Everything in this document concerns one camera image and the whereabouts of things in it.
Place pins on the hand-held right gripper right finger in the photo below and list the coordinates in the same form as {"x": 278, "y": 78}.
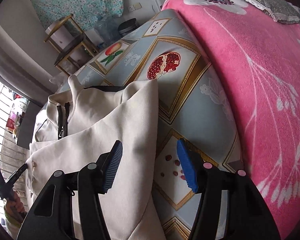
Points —
{"x": 187, "y": 165}

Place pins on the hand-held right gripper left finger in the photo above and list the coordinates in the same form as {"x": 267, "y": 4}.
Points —
{"x": 113, "y": 167}

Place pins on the beige zip jacket black trim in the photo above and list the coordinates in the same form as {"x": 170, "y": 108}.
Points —
{"x": 130, "y": 120}

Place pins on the person's left forearm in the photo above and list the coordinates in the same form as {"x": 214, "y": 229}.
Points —
{"x": 12, "y": 227}

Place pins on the person's left hand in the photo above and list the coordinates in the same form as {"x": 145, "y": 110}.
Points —
{"x": 17, "y": 203}

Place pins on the metal window railing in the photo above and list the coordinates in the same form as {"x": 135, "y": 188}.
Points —
{"x": 2, "y": 130}

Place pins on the grey cabinet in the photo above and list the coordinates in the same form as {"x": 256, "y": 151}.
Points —
{"x": 30, "y": 130}

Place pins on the fruit pattern tablecloth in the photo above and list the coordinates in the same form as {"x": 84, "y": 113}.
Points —
{"x": 210, "y": 120}

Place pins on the grey curtain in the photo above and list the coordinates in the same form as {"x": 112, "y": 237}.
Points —
{"x": 15, "y": 62}

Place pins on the pink floral blanket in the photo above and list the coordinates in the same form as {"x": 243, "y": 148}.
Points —
{"x": 265, "y": 80}

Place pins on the wooden chair dark seat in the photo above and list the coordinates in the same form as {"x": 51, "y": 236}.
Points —
{"x": 72, "y": 52}

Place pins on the empty clear water jug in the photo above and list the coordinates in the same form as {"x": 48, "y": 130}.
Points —
{"x": 106, "y": 31}

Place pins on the black round bin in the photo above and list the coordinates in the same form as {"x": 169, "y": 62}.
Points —
{"x": 128, "y": 27}

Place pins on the white box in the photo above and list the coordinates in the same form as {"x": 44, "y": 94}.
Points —
{"x": 57, "y": 35}

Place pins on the teal floral hanging cloth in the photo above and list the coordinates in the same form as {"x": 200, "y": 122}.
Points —
{"x": 77, "y": 0}

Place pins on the grey lace-trimmed pillow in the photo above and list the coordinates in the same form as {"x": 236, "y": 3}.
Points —
{"x": 265, "y": 0}

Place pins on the white wall socket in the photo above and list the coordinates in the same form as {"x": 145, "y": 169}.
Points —
{"x": 135, "y": 7}

